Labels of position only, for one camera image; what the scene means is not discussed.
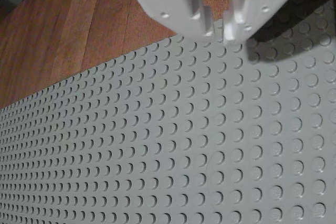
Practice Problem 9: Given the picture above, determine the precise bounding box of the grey lego baseplate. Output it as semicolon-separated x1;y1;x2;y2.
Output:
0;0;336;224

